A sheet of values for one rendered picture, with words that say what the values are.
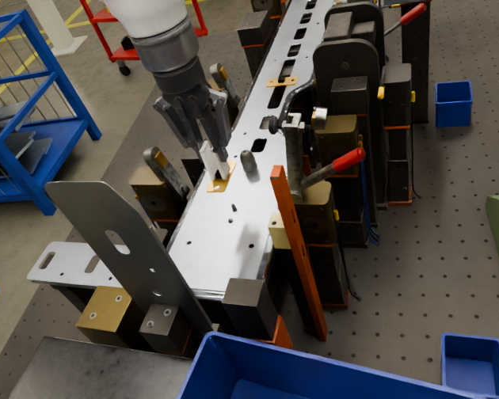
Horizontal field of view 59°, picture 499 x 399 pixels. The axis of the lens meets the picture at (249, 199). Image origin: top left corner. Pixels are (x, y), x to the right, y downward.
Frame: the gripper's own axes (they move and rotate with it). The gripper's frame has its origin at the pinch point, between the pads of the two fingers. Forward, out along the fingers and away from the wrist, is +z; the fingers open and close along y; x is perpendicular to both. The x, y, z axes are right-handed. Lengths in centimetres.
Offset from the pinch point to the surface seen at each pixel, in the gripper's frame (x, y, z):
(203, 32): -265, 131, 92
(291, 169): 1.8, -14.6, 0.9
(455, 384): 17, -41, 43
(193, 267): 14.4, 4.2, 13.4
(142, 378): 36.4, 3.3, 10.5
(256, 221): 2.8, -5.2, 13.4
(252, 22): -80, 17, 10
